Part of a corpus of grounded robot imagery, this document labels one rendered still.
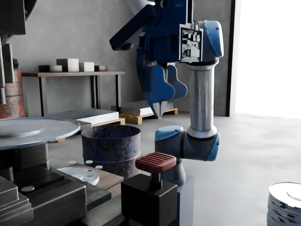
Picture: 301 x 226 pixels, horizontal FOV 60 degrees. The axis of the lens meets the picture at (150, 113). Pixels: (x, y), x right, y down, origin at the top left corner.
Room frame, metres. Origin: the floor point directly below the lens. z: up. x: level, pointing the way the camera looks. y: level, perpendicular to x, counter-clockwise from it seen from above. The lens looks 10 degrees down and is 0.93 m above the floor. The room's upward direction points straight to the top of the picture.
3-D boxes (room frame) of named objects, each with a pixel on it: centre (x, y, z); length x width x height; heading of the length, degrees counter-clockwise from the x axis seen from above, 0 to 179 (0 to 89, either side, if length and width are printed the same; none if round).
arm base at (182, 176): (1.06, -0.08, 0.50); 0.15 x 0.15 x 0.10
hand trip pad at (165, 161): (0.47, -0.01, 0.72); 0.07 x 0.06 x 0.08; 142
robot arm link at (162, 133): (1.06, -0.08, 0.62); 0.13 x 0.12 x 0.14; 73
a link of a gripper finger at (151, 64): (0.45, 0.00, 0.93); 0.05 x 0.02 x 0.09; 140
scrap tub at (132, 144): (1.80, 0.28, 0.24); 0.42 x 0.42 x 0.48
